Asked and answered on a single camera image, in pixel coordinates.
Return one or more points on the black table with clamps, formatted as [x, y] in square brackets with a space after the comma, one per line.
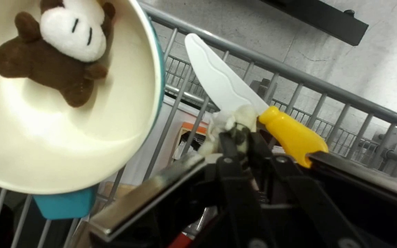
[340, 25]

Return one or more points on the small white spotted toy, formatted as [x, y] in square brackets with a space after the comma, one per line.
[238, 124]

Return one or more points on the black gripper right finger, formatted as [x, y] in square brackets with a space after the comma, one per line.
[368, 175]

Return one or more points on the white bowl teal handle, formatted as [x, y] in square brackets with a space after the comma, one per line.
[58, 153]

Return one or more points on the brown monkey plush toy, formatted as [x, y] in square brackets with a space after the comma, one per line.
[62, 49]

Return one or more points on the wire metal shelf rack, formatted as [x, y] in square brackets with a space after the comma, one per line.
[354, 130]

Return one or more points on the toy knife yellow handle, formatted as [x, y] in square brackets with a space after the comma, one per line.
[232, 94]

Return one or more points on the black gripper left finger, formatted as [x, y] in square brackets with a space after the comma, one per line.
[175, 202]

